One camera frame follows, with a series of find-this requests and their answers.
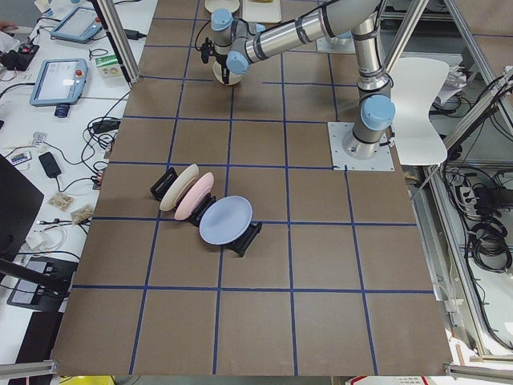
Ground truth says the aluminium frame post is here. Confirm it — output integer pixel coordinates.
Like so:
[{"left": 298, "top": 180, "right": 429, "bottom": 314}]
[{"left": 91, "top": 0, "right": 140, "bottom": 85}]

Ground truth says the light blue plate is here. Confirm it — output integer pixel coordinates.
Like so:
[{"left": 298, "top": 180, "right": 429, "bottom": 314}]
[{"left": 199, "top": 196, "right": 252, "bottom": 245}]

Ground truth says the cream ceramic bowl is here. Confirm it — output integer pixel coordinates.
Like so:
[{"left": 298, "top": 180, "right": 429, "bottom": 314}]
[{"left": 212, "top": 62, "right": 244, "bottom": 86}]

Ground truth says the cream plate in rack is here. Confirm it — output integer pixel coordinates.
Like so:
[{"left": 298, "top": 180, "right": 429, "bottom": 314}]
[{"left": 160, "top": 164, "right": 199, "bottom": 212}]

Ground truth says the white plastic chair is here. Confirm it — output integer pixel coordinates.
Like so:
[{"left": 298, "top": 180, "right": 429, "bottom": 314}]
[{"left": 390, "top": 57, "right": 449, "bottom": 166}]

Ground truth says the blue teach pendant near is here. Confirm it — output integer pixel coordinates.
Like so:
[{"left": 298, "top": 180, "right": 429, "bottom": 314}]
[{"left": 30, "top": 59, "right": 88, "bottom": 107}]

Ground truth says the cream rectangular tray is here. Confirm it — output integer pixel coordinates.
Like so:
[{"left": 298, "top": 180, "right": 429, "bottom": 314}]
[{"left": 241, "top": 0, "right": 282, "bottom": 23}]

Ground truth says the blue teach pendant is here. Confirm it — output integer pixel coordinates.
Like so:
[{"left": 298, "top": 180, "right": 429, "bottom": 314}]
[
  {"left": 30, "top": 59, "right": 88, "bottom": 107},
  {"left": 50, "top": 6, "right": 103, "bottom": 43}
]

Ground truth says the black power adapter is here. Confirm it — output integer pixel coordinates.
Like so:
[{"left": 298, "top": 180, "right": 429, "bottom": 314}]
[{"left": 123, "top": 29, "right": 147, "bottom": 40}]

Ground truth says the pink plate in rack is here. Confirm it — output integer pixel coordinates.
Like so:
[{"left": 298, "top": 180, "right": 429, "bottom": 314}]
[{"left": 174, "top": 172, "right": 215, "bottom": 221}]

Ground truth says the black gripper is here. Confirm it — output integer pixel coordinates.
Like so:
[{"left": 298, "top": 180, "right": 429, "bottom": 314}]
[{"left": 220, "top": 64, "right": 232, "bottom": 85}]

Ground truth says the cream round plate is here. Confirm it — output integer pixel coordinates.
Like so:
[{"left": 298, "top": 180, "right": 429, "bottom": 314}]
[{"left": 204, "top": 0, "right": 240, "bottom": 14}]

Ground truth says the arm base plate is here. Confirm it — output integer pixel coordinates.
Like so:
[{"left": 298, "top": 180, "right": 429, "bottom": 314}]
[
  {"left": 316, "top": 37, "right": 355, "bottom": 55},
  {"left": 327, "top": 122, "right": 394, "bottom": 172}
]

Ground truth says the blue teach pendant far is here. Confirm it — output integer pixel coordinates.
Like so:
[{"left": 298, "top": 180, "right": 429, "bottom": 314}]
[{"left": 50, "top": 6, "right": 103, "bottom": 43}]

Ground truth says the green white carton box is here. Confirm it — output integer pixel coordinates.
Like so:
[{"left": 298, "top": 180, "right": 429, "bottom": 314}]
[{"left": 95, "top": 55, "right": 123, "bottom": 79}]

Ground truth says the black dish rack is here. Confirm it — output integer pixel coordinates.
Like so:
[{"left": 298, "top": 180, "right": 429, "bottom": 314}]
[{"left": 150, "top": 168, "right": 262, "bottom": 257}]

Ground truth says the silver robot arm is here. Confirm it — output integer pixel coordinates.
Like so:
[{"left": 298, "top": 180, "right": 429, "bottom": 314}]
[{"left": 200, "top": 1, "right": 395, "bottom": 146}]

